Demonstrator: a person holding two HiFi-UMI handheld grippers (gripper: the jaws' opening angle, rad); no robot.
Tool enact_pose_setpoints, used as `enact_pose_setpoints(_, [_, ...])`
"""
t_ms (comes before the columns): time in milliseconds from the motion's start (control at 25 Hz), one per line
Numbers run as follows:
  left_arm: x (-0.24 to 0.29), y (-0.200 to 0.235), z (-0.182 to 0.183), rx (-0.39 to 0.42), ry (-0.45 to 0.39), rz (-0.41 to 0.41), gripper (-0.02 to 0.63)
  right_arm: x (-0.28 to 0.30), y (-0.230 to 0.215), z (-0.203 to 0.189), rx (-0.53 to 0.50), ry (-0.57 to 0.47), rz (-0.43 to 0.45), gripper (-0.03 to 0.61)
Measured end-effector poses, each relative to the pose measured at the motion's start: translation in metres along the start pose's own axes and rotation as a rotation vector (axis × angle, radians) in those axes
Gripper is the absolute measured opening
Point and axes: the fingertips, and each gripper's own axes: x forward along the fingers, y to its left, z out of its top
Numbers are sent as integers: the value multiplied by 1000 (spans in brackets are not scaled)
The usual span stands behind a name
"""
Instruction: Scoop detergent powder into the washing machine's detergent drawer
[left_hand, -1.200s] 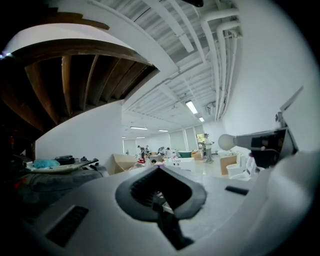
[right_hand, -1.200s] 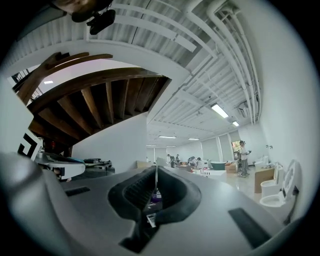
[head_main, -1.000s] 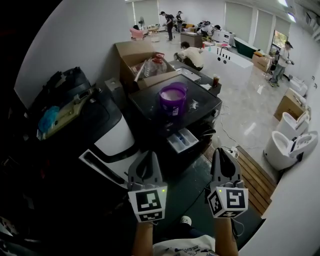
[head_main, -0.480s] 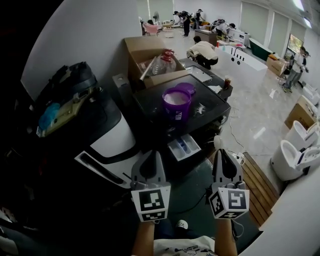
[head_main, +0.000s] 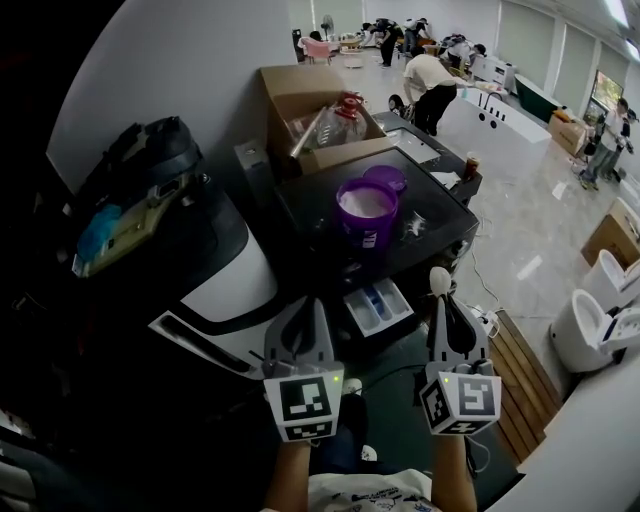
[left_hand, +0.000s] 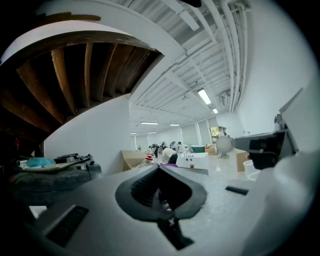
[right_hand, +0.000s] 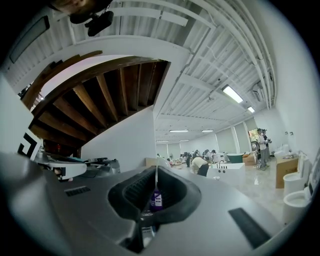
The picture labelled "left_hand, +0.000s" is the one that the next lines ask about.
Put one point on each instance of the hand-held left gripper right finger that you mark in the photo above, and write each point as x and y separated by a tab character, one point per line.
220	220

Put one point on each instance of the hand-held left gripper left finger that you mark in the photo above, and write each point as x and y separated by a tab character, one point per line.
100	225

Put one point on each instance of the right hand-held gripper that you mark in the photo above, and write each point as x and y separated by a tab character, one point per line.
295	187

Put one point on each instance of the purple bucket lid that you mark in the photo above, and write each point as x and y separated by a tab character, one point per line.
170	165

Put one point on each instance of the brown cardboard box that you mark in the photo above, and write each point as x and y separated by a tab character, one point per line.
211	150
242	161

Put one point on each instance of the window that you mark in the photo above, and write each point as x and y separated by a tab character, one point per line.
214	131

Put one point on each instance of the long ceiling light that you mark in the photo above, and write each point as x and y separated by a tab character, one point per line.
174	124
215	111
204	96
149	123

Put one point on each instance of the brown drink cup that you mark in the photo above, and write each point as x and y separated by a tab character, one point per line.
192	166

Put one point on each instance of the green bathtub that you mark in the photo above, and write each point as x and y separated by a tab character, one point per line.
200	149

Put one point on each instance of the black white rounded machine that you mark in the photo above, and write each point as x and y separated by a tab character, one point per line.
50	180

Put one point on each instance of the large open cardboard box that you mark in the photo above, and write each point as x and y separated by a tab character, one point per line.
132	160

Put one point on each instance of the white cabinet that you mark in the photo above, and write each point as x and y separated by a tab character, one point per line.
186	147

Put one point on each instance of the clear water jug red cap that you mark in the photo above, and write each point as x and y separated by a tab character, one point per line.
149	157

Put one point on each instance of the teal cloth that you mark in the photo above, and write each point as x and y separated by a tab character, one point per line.
40	162

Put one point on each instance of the white ceiling pipes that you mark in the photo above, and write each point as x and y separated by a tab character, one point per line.
232	62

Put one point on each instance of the wooden shelf underside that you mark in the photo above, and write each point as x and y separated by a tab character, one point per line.
62	75

